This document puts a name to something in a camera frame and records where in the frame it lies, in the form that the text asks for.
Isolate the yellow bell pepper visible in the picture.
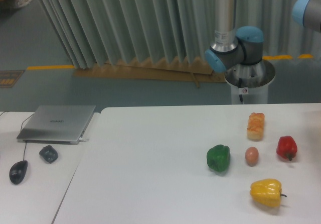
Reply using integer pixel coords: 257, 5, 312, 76
250, 178, 287, 207

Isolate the black computer mouse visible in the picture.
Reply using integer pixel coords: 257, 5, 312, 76
9, 160, 28, 185

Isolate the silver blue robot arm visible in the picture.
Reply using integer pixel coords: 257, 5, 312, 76
205, 0, 320, 73

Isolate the green bell pepper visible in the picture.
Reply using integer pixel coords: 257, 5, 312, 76
206, 144, 231, 173

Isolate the red bell pepper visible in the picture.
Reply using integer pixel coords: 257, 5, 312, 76
276, 136, 297, 161

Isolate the brown cardboard sheet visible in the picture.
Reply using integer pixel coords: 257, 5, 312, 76
74, 56, 225, 88

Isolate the toasted bread loaf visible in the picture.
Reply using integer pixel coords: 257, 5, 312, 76
247, 113, 265, 141

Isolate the silver closed laptop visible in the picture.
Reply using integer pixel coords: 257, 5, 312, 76
17, 105, 96, 144

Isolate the pale green folding curtain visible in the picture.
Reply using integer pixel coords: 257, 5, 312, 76
39, 0, 320, 69

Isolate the brown egg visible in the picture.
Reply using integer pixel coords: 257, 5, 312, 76
245, 147, 259, 166

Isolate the black pedestal cable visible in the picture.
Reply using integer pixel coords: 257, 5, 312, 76
238, 78, 245, 105

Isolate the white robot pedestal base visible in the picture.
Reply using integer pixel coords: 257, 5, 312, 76
224, 60, 276, 104

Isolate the black mouse cable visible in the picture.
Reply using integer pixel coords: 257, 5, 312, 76
0, 111, 38, 161

